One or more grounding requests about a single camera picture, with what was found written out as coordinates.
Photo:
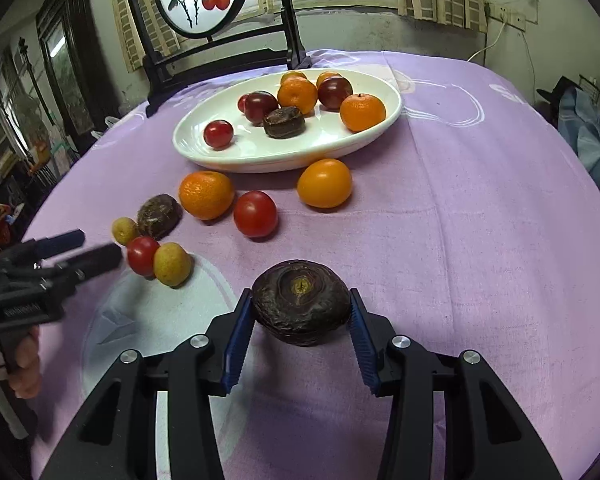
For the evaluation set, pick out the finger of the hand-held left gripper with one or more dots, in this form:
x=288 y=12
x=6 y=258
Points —
x=60 y=243
x=97 y=260

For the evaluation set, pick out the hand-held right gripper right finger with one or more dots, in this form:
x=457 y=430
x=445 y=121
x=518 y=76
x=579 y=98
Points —
x=362 y=345

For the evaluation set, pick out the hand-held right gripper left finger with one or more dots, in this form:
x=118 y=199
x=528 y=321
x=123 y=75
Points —
x=237 y=340

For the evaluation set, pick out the red cherry tomato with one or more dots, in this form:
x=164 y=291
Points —
x=218 y=134
x=242 y=104
x=142 y=256
x=255 y=213

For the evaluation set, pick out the dark brown water chestnut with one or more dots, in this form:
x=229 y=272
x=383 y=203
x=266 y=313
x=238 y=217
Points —
x=159 y=216
x=302 y=302
x=284 y=122

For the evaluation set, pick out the white oval plate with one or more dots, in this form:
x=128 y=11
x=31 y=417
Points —
x=320 y=145

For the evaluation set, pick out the dark red plum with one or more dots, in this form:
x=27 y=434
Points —
x=335 y=92
x=260 y=106

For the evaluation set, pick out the bumpy orange mandarin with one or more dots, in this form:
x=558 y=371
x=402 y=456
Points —
x=362 y=112
x=297 y=95
x=206 y=195

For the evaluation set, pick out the small smooth orange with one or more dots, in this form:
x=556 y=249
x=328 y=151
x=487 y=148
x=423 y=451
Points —
x=293 y=76
x=326 y=78

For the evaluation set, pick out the person's left hand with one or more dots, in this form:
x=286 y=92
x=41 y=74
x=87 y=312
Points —
x=27 y=370

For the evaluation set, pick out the small yellow longan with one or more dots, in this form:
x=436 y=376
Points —
x=125 y=230

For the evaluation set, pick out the yellow-green round fruit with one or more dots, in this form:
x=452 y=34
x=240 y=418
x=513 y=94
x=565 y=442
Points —
x=172 y=264

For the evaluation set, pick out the purple printed tablecloth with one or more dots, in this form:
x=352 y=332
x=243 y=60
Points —
x=480 y=210

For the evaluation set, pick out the dark wooden cabinet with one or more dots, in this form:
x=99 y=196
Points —
x=67 y=60

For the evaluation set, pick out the black painted round screen stand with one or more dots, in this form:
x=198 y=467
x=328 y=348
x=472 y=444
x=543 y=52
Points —
x=220 y=62

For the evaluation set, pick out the blue cloth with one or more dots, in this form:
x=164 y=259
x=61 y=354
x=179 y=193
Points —
x=595 y=135

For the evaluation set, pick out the white wall socket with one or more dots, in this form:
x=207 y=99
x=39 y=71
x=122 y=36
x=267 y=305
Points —
x=505 y=14

